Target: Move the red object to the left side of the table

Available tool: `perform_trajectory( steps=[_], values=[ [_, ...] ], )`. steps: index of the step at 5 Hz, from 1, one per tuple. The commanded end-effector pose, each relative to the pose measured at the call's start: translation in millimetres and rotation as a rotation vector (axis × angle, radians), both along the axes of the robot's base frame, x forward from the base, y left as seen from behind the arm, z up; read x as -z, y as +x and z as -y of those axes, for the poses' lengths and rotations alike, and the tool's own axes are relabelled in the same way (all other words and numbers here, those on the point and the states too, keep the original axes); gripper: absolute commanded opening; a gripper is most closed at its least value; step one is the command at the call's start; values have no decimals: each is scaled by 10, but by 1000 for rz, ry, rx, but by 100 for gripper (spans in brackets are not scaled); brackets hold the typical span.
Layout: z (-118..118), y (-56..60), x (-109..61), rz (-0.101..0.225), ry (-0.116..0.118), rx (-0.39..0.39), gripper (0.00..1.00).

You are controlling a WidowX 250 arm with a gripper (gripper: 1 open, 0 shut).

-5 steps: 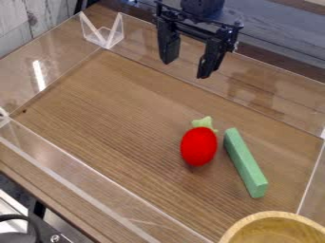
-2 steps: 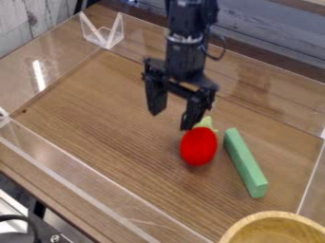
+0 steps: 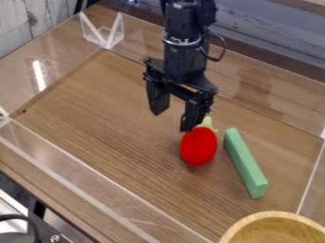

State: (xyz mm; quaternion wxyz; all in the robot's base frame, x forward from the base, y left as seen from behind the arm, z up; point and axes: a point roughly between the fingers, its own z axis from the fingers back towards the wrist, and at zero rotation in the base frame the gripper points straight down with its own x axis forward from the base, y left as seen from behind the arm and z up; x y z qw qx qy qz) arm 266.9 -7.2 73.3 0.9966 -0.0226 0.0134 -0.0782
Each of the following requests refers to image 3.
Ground black metal table clamp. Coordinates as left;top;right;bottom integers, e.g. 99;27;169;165
0;198;75;243

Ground green rectangular block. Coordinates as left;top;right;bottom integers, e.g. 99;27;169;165
223;128;267;198

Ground clear acrylic corner bracket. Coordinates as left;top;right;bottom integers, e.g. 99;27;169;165
79;12;124;49

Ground red plush strawberry toy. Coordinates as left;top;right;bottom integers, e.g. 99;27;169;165
181;116;218;167

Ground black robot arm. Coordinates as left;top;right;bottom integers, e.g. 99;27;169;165
143;0;218;132

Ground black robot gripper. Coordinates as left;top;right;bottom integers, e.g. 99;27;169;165
143;41;219;132

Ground wooden bowl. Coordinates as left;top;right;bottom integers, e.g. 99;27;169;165
218;211;325;243

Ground clear acrylic enclosure walls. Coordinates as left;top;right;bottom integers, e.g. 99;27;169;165
0;3;325;243

